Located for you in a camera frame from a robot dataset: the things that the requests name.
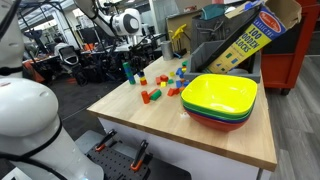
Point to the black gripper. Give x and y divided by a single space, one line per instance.
138 51

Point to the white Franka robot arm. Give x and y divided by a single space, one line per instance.
26 113

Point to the yellow cube block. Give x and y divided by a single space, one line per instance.
163 84
172 74
143 79

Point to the blue cylinder block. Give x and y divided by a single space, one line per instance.
130 78
127 70

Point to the green cylinder block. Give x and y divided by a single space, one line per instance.
126 65
132 82
129 75

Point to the red cube block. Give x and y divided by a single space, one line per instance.
164 78
143 83
158 80

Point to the long red block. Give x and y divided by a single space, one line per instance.
151 90

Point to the tall red cylinder block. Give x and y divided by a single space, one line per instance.
145 97

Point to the green rectangular block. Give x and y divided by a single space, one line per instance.
155 95

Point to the small green block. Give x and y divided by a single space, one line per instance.
170 81

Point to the blue wooden block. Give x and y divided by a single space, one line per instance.
179 71
186 82
178 83

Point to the red wooden block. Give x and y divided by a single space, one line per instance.
172 92

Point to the long yellow block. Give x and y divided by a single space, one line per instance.
184 70

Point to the green wooden block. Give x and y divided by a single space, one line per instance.
184 63

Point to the orange wooden block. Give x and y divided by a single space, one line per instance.
182 89

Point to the metal cup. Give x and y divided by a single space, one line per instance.
167 50

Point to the yellow hand tool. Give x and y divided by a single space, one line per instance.
178 31

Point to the brown cardboard box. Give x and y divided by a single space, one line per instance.
173 20

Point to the gray plastic bin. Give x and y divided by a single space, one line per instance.
201 55

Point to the small white plastic piece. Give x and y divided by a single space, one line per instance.
184 115

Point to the gray mesh office chair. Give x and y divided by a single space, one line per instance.
68 55

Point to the dark gray fabric basket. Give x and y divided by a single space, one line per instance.
208 30

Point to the black orange clamp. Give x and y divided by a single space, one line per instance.
139 155
105 140

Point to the yellow plastic bowl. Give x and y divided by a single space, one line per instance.
220 93

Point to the teal cloth item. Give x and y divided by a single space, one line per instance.
212 11

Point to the red plastic bowl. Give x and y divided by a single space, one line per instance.
220 126

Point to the green plastic bowl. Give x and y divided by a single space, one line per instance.
226 116

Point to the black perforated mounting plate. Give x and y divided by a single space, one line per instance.
113 163

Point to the blue plastic bowl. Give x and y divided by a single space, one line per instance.
226 120

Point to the robot mounting stand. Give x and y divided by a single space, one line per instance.
173 171

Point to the wooden blocks cardboard box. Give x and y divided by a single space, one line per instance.
248 40

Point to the red tool cabinet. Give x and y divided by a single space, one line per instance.
293 60

